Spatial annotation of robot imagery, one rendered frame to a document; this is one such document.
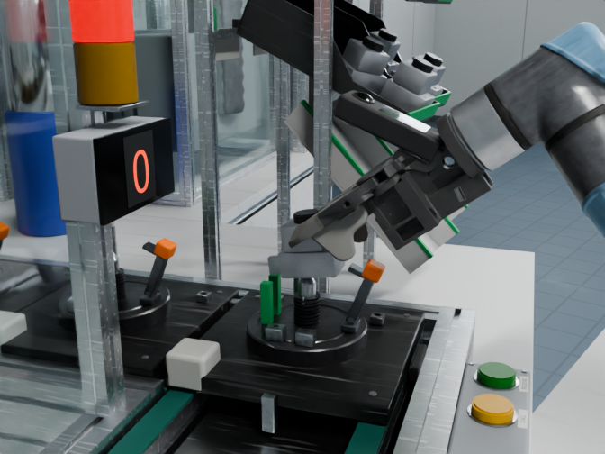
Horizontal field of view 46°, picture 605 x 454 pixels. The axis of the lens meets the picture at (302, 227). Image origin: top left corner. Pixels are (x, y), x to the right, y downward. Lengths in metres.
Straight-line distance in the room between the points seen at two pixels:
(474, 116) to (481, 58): 8.36
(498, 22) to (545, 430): 8.19
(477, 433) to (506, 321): 0.51
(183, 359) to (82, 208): 0.24
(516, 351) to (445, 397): 0.36
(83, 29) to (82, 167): 0.11
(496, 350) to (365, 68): 0.45
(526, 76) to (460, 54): 8.47
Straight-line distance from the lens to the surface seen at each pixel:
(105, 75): 0.61
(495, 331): 1.15
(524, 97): 0.69
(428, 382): 0.78
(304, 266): 0.78
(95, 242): 0.66
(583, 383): 1.04
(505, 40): 8.93
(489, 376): 0.78
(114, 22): 0.61
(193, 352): 0.77
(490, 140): 0.69
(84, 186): 0.59
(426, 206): 0.71
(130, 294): 0.93
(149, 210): 1.82
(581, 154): 0.67
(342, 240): 0.74
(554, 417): 0.95
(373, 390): 0.73
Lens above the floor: 1.33
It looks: 17 degrees down
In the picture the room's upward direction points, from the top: straight up
